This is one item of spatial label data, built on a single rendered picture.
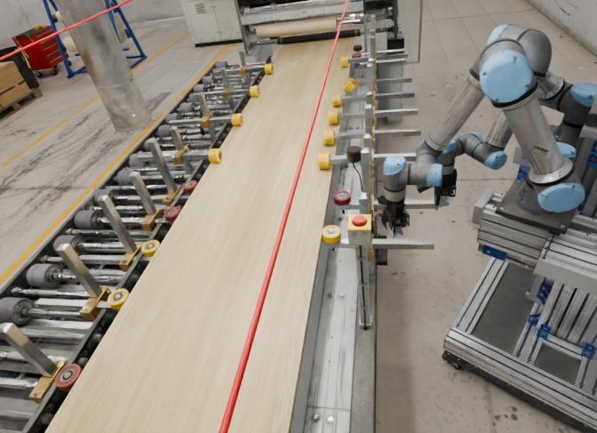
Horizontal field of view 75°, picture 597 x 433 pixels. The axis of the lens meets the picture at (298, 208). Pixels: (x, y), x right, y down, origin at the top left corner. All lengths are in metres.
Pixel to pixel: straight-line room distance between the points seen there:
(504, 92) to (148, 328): 1.34
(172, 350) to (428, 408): 1.31
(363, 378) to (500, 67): 1.04
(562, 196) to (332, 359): 0.96
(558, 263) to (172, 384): 1.30
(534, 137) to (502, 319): 1.23
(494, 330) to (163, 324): 1.57
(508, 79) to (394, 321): 1.64
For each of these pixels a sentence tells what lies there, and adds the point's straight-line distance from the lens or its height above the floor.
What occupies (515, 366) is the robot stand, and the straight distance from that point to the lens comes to 2.13.
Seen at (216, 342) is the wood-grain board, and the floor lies 0.90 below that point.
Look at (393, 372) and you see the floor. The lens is 2.27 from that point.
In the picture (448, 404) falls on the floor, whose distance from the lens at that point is 2.23.
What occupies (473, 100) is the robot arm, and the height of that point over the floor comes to 1.45.
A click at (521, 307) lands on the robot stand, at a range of 2.36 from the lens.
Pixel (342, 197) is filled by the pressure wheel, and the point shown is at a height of 0.90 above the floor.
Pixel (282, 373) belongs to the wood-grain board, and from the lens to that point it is 1.27.
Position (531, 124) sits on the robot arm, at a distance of 1.25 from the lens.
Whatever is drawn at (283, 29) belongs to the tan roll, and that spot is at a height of 1.05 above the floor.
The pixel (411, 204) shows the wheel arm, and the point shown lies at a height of 0.86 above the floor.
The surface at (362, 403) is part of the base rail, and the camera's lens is 1.43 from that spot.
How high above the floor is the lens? 2.00
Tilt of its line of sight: 38 degrees down
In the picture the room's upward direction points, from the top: 10 degrees counter-clockwise
